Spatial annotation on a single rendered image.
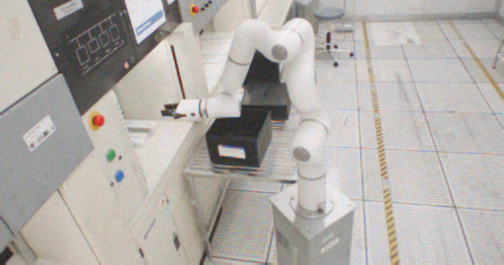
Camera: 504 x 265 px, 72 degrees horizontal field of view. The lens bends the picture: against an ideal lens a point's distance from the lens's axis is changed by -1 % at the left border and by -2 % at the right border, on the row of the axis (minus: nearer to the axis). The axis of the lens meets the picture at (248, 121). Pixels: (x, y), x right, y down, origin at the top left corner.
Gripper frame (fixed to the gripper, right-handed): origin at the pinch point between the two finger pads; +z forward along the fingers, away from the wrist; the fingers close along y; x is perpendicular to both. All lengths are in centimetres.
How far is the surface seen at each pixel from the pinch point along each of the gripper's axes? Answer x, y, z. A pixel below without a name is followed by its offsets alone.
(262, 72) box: -33, 98, -32
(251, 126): -37, 39, -29
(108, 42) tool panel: 35.8, -11.9, 9.2
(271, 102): -33, 56, -40
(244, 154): -34.6, 11.3, -28.3
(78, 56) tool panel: 38.1, -28.3, 11.2
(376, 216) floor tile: -119, 44, -106
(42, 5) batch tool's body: 56, -34, 12
